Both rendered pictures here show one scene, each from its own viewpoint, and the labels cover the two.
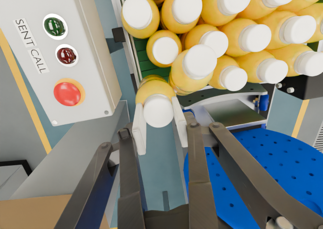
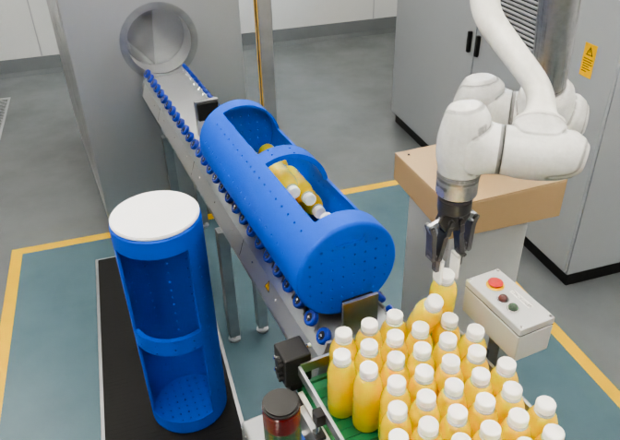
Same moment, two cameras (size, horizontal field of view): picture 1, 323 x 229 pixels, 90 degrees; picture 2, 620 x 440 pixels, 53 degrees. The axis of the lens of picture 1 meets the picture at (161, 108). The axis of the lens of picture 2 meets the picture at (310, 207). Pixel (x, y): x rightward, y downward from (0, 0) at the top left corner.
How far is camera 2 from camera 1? 133 cm
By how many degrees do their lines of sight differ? 36
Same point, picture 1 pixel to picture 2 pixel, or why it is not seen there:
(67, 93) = (495, 281)
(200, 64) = (435, 298)
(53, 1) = (517, 316)
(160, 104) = (447, 277)
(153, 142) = not seen: hidden behind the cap
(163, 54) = (450, 315)
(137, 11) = (475, 329)
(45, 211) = (484, 219)
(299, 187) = (334, 254)
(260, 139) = (328, 295)
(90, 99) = (482, 283)
